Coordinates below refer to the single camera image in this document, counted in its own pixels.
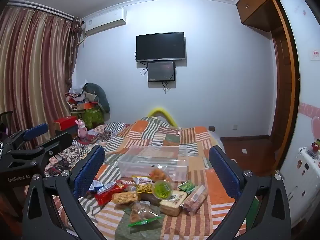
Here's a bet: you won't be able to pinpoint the black wall television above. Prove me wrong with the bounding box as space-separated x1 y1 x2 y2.
136 32 186 62

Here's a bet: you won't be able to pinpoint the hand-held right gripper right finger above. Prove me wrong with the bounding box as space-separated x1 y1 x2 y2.
207 144 292 240

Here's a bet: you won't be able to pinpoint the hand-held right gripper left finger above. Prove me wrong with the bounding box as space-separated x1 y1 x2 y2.
22 144 110 240

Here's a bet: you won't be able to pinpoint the white air conditioner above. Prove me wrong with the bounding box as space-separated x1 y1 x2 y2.
82 8 127 36

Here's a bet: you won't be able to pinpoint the red snack packet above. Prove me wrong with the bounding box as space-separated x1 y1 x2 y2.
94 182 131 206

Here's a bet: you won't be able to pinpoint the green pea packet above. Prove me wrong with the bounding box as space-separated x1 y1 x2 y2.
177 180 196 194

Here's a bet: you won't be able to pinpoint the clear plastic container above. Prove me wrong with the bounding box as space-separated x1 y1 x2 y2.
117 145 189 182

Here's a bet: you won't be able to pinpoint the black chair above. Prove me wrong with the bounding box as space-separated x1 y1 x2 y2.
0 111 13 132

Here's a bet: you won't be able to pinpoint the white appliance with stickers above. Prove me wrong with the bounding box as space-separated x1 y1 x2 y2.
281 145 320 229

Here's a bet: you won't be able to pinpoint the blue white snack packet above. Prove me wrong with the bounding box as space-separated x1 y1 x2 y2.
87 177 106 194

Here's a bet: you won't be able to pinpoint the wooden overhead cabinet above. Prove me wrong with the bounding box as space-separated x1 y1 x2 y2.
235 0 291 33

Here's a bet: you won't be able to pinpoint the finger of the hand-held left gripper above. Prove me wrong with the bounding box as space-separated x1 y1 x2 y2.
5 123 49 152
10 132 73 171

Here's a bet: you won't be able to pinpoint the small black wall monitor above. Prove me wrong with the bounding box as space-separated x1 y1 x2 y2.
147 61 176 82

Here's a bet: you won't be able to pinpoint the clear packet of pale crackers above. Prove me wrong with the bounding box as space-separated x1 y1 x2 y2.
159 190 188 217

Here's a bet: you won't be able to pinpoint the green orange gift bag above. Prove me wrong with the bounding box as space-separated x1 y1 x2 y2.
71 102 104 131

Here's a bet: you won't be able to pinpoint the green zip bag of fried snacks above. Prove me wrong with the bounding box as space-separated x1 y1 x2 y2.
128 200 163 228

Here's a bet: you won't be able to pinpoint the yellow white snack packet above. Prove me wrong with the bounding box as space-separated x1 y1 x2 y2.
132 177 157 194

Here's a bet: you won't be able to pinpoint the striped red beige curtain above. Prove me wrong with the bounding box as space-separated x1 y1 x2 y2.
0 2 83 150

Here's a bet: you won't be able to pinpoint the grey pillow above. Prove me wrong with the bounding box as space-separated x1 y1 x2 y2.
84 82 111 114

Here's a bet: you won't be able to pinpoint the white wardrobe door pink print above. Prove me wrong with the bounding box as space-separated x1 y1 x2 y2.
277 0 320 155

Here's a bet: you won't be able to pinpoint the yellow hoop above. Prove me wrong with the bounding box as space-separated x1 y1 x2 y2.
147 107 178 127

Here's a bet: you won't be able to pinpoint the pink plush toy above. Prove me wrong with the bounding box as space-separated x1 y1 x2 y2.
76 119 88 139

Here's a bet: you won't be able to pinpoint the long clear packet of nuts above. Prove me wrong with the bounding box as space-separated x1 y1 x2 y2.
180 185 209 216

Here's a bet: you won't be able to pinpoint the clear bag of orange floss balls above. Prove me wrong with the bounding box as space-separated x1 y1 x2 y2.
149 168 173 182

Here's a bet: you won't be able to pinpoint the clear packet of peanuts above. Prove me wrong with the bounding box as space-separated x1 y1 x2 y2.
112 191 141 205

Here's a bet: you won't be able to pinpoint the pile of clothes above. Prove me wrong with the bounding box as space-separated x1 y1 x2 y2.
65 85 100 110

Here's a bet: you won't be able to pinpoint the green jelly cup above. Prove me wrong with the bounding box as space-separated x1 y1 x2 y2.
152 179 173 199

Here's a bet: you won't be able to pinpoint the floral checkered quilt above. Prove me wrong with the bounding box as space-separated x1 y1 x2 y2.
45 122 132 178

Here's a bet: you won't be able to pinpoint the brown snack packet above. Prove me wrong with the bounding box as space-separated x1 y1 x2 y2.
140 192 162 207

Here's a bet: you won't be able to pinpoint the red toy figure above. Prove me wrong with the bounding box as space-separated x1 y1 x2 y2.
307 139 320 159

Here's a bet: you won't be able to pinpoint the red box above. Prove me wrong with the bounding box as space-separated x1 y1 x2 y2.
53 117 79 132

